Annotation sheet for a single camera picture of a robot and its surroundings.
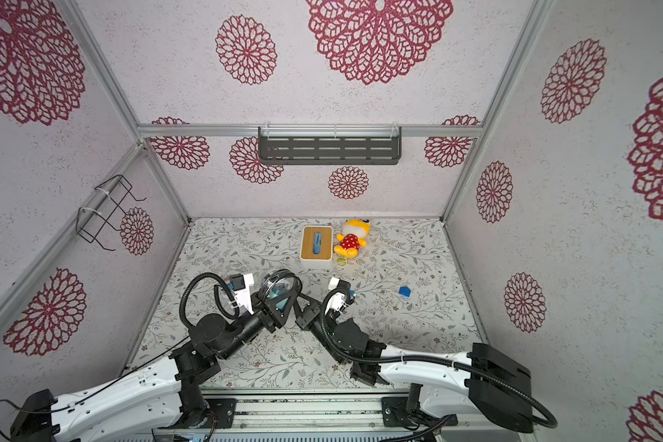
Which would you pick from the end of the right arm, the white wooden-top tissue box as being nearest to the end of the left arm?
the end of the right arm

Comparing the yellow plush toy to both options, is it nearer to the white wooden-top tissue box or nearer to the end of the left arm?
the white wooden-top tissue box

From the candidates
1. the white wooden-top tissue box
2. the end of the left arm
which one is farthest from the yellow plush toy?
the end of the left arm

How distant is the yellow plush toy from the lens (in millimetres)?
1054

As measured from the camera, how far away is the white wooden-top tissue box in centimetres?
104

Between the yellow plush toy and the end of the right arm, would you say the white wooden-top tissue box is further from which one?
the end of the right arm

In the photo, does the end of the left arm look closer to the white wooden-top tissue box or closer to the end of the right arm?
the end of the right arm

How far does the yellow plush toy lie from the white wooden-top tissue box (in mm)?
38
